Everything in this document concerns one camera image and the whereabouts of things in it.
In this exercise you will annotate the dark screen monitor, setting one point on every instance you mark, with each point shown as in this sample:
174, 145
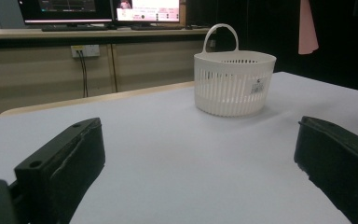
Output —
65, 11

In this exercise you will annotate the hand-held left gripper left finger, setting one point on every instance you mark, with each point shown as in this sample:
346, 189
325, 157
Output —
62, 168

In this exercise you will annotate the bright screen monitor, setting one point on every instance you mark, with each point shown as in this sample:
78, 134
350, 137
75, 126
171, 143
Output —
147, 11

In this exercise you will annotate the pink cloth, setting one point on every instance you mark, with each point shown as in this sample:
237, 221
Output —
307, 28

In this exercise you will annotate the black curtain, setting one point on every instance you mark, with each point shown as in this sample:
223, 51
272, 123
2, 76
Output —
276, 31

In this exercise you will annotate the black keyboard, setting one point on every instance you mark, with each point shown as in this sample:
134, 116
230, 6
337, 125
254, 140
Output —
74, 28
157, 27

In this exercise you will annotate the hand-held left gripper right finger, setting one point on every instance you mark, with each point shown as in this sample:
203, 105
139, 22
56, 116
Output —
338, 161

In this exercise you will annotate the white plastic basket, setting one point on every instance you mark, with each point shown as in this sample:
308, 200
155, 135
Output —
233, 90

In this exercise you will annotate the white wall socket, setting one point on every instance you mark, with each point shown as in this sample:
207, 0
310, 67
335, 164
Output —
88, 49

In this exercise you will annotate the white table mat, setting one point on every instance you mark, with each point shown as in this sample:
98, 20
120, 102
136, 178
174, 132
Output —
183, 155

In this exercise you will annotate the light wooden table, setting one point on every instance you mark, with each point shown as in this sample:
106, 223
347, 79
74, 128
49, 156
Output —
105, 98

